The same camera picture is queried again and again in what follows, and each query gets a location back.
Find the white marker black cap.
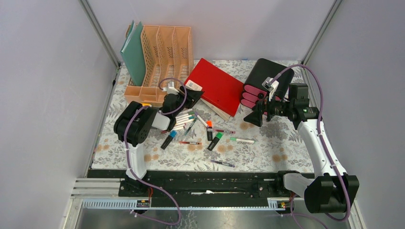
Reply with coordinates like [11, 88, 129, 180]
[178, 109, 193, 116]

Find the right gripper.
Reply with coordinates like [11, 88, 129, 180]
[243, 90, 293, 127]

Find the white marker pink cap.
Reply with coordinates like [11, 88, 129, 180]
[161, 125, 185, 134]

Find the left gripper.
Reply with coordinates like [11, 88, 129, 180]
[172, 86, 203, 117]

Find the teal folder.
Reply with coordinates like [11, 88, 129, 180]
[120, 21, 146, 86]

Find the red binder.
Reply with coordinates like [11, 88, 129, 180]
[185, 58, 244, 116]

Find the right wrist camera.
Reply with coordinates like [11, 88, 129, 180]
[262, 77, 279, 101]

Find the floral table mat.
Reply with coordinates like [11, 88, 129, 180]
[91, 60, 313, 173]

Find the blue cap black highlighter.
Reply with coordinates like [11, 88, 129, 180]
[160, 130, 177, 150]

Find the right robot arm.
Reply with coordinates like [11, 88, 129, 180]
[241, 83, 360, 215]

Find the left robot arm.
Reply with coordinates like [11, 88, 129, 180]
[113, 86, 204, 196]

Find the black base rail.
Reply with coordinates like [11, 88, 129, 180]
[87, 169, 291, 208]

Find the orange plastic file organizer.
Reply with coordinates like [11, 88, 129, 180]
[124, 25, 194, 107]

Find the orange cap black highlighter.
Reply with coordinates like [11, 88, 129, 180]
[206, 120, 213, 141]

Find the green cap black highlighter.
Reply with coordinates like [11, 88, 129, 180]
[207, 132, 223, 151]

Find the purple pen near front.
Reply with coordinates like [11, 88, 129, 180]
[210, 160, 235, 168]

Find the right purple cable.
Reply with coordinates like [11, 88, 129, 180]
[270, 64, 352, 229]

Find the beige kraft notebook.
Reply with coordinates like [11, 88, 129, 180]
[201, 98, 231, 121]

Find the dark red pen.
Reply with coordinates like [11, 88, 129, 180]
[207, 128, 236, 134]

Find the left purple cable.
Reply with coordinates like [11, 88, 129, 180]
[122, 77, 184, 226]

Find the black pink drawer box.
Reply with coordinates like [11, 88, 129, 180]
[240, 58, 295, 115]

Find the purple cable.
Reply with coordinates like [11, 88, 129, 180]
[270, 64, 352, 229]
[122, 77, 184, 226]

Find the white purple marker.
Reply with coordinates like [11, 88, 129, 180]
[194, 112, 209, 127]

